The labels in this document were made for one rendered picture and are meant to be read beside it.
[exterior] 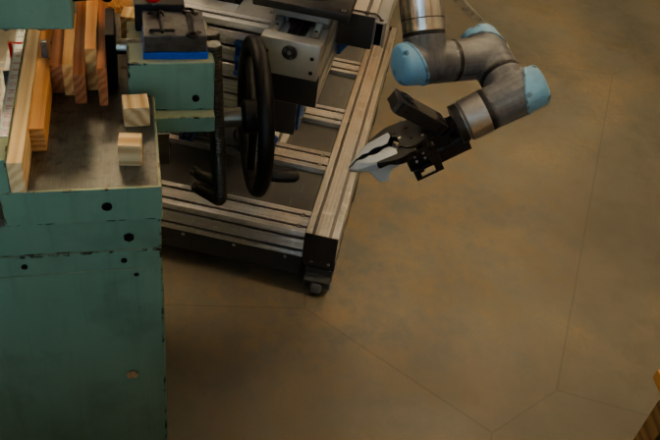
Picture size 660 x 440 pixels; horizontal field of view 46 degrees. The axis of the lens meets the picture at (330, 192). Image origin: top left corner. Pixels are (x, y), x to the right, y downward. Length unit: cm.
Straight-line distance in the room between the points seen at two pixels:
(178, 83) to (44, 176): 28
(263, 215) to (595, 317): 100
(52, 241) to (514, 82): 79
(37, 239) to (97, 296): 15
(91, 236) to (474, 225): 154
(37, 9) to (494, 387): 143
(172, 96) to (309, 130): 120
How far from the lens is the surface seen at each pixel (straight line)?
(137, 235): 125
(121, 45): 130
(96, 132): 120
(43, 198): 111
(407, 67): 132
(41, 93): 122
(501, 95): 135
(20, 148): 110
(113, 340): 143
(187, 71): 126
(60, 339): 142
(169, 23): 128
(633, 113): 340
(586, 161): 300
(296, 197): 216
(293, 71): 176
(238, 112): 138
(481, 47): 139
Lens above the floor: 159
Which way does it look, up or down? 39 degrees down
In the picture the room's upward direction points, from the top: 9 degrees clockwise
